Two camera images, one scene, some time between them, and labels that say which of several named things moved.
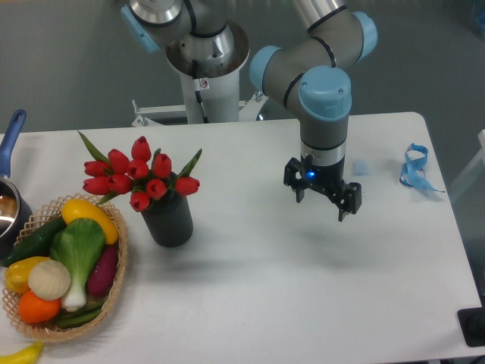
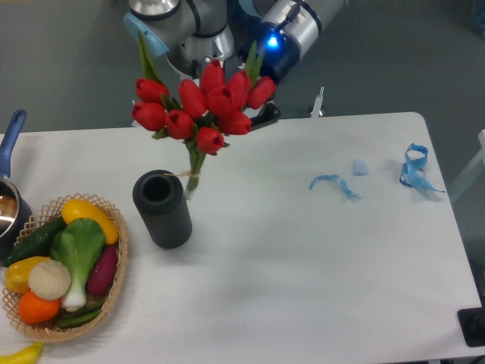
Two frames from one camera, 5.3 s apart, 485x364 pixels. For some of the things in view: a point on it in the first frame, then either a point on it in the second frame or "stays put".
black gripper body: (326, 178) → (269, 113)
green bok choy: (78, 244) stays put
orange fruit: (34, 309) stays put
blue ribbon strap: (413, 173) stays put
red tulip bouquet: (145, 179) → (204, 115)
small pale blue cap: (360, 167) stays put
